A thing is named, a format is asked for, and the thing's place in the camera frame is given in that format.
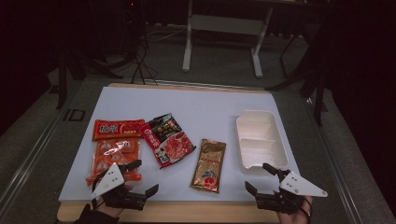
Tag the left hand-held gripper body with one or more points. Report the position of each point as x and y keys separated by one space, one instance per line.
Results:
x=109 y=182

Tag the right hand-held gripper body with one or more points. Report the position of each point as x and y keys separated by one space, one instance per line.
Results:
x=295 y=186

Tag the white plastic tray container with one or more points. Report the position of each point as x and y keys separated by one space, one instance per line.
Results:
x=260 y=140

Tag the red and black food packet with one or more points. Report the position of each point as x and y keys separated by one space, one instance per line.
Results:
x=169 y=141

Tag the gold foil packet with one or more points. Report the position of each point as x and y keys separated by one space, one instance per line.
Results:
x=210 y=165

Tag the person's left hand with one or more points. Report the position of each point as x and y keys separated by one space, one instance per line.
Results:
x=111 y=212

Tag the person's right hand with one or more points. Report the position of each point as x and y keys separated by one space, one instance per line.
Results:
x=299 y=218

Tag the orange bag of small packets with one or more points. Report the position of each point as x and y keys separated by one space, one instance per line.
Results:
x=116 y=146

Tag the white table mat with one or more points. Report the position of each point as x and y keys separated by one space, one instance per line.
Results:
x=193 y=105

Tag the black metal stand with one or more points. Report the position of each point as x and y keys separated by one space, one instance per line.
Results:
x=319 y=99
x=61 y=81

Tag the black chair legs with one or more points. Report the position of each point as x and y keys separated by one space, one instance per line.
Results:
x=294 y=59

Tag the white metal desk frame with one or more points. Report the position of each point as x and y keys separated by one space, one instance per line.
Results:
x=227 y=25

